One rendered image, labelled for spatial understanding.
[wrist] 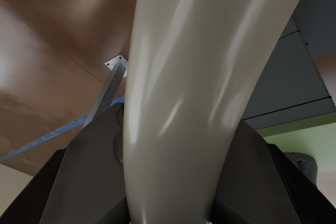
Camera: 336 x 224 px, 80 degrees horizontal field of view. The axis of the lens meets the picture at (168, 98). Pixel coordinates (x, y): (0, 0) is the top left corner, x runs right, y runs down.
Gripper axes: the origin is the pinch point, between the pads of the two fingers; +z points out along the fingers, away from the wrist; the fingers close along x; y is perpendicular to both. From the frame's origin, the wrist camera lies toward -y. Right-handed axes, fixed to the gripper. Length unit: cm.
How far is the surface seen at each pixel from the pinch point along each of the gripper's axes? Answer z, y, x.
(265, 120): 44, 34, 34
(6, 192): 296, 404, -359
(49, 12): 148, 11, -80
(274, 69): 62, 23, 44
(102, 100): 113, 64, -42
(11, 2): 150, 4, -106
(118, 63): 151, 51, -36
